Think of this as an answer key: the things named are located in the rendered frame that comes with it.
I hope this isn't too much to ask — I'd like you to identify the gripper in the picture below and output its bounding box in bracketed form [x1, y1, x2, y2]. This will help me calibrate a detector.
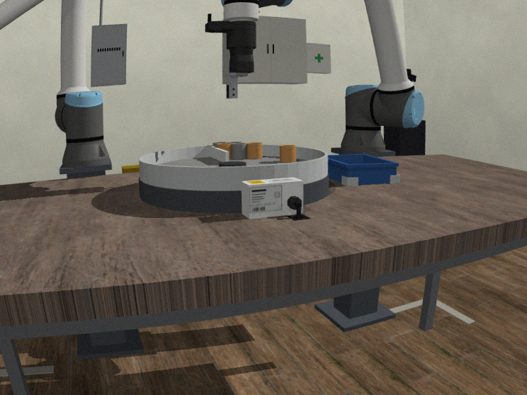
[224, 20, 257, 100]

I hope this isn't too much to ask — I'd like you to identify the grey turntable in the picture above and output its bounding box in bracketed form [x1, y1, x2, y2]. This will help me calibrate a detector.
[138, 144, 329, 214]

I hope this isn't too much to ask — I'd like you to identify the blue crate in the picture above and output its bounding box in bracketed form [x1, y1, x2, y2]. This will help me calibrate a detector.
[328, 154, 400, 186]

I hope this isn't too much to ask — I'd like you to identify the white first aid box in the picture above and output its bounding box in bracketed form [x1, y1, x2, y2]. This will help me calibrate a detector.
[306, 42, 332, 75]

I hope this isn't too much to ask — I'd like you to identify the white control box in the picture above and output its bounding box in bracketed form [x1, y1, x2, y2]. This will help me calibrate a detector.
[242, 176, 312, 222]

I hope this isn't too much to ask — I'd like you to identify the grey electrical panel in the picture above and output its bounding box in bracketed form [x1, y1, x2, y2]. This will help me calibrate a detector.
[90, 0, 128, 87]

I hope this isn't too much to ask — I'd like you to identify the wooden table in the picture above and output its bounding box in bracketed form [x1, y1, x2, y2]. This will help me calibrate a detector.
[0, 154, 527, 395]

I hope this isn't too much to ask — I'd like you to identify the black cabinet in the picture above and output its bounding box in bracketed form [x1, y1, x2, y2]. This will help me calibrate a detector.
[385, 119, 426, 156]

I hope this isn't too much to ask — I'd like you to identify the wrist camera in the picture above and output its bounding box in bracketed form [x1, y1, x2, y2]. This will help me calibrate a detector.
[205, 14, 227, 34]

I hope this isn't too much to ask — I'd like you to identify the grey wall cabinet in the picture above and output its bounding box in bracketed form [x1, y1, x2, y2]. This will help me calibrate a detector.
[222, 15, 307, 85]

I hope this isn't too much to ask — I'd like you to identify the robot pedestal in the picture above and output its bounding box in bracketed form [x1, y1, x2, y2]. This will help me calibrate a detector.
[314, 147, 397, 333]
[59, 164, 145, 360]

